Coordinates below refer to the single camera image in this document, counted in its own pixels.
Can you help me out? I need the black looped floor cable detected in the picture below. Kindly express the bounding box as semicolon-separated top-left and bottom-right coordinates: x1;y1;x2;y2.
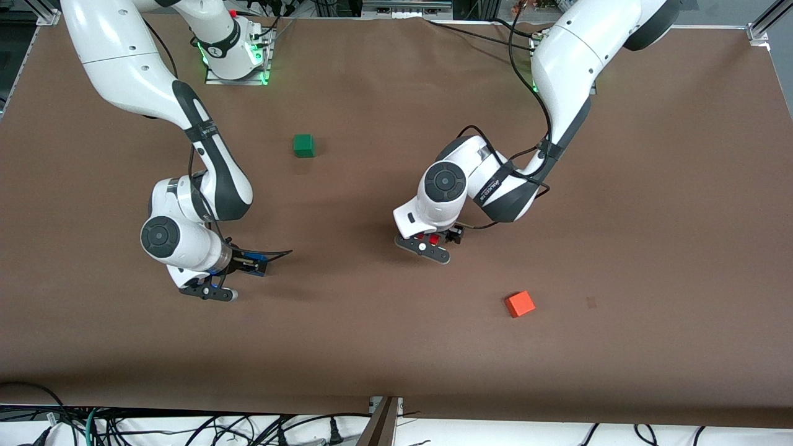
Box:
0;380;70;425

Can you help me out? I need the orange cube block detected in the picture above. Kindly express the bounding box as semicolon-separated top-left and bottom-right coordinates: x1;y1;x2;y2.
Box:
504;290;537;318

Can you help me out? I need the aluminium frame corner profile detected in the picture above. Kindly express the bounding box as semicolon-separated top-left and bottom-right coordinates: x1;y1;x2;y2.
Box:
746;0;793;45

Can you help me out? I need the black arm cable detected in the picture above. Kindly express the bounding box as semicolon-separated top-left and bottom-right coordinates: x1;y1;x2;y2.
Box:
141;17;219;239
457;0;553;231

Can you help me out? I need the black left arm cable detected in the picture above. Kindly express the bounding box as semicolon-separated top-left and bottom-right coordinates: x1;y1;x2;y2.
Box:
457;0;553;231

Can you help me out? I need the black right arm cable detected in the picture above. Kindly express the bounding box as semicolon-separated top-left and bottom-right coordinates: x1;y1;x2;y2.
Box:
141;17;219;239

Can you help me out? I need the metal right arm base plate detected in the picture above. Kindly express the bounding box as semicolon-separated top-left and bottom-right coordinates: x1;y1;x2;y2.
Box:
204;24;274;87

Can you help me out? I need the black base power cable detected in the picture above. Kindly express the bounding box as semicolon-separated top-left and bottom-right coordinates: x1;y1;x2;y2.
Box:
424;17;549;53

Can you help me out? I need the brown support beam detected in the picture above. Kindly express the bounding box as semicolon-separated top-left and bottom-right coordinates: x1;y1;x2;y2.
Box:
355;396;399;446

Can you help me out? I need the grey aluminium frame rail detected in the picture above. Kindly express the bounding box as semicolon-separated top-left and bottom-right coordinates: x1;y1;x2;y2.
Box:
362;0;454;20

